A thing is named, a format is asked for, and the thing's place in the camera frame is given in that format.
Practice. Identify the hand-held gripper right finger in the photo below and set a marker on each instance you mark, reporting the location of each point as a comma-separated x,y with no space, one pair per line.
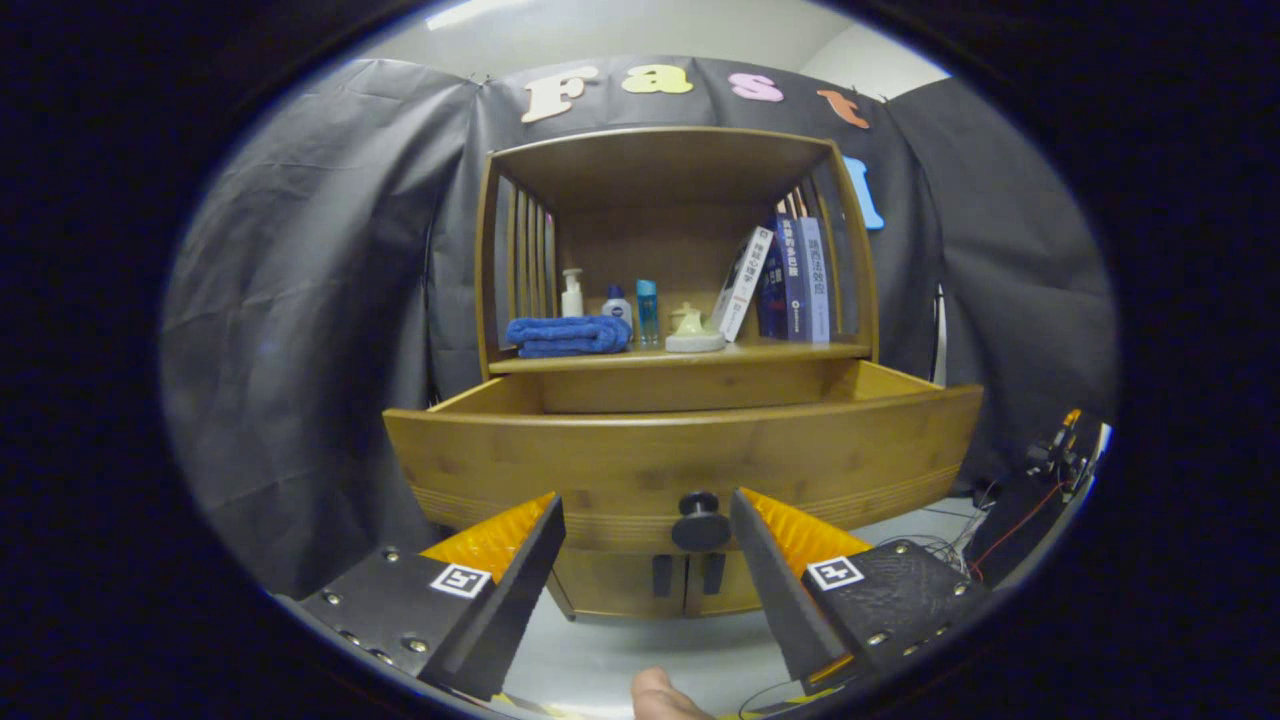
778,590

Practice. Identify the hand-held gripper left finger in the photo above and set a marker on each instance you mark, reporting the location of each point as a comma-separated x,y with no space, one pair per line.
520,590

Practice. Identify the wooden drawer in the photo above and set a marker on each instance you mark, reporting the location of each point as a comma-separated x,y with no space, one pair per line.
620,460

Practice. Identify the pale green soap dish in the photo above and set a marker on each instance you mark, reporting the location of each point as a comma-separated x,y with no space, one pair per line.
695,342

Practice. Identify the wooden cabinet door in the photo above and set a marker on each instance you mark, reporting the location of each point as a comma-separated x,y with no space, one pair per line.
740,595
610,585

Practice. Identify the wooden countertop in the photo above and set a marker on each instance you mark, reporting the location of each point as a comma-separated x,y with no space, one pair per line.
780,352

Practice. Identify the wooden cabinet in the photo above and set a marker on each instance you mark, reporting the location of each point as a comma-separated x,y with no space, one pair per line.
650,250

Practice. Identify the blue folded towel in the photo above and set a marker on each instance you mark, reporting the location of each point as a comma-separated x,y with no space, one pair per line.
565,335

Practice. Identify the white pump bottle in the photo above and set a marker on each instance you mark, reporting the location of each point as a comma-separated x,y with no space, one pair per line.
572,300

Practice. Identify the white bottle with blue cap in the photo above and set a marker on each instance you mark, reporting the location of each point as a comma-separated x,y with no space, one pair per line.
617,305

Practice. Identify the white book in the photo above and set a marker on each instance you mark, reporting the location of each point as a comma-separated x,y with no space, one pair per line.
742,285

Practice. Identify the clear blue bottle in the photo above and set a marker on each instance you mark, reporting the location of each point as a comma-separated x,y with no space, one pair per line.
648,310

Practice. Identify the light blue book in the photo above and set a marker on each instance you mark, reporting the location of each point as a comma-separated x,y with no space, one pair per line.
815,280

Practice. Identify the black equipment with orange part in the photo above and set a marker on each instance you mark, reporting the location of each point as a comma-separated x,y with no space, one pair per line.
1060,450

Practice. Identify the black backdrop cloth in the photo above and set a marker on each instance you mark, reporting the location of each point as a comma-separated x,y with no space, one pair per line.
300,300

